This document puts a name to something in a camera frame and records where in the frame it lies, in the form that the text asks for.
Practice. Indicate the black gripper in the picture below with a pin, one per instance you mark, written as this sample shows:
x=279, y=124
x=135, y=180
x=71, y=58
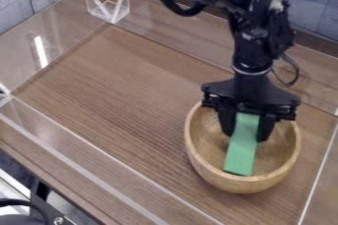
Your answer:
x=250, y=94

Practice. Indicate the green stick block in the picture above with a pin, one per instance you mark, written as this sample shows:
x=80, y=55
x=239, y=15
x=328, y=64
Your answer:
x=242, y=146

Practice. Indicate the wooden bowl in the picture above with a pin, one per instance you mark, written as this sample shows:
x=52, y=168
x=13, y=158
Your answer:
x=206, y=147

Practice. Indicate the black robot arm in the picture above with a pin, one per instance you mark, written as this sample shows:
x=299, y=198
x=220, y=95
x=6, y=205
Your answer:
x=263, y=36

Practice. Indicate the clear acrylic corner bracket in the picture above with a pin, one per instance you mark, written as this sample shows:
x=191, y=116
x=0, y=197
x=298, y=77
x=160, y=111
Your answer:
x=108, y=11

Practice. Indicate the clear acrylic tray wall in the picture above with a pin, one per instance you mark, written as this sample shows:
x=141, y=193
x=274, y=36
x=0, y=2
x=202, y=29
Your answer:
x=97, y=96

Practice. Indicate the black table frame bracket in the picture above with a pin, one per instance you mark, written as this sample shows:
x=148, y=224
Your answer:
x=24, y=206

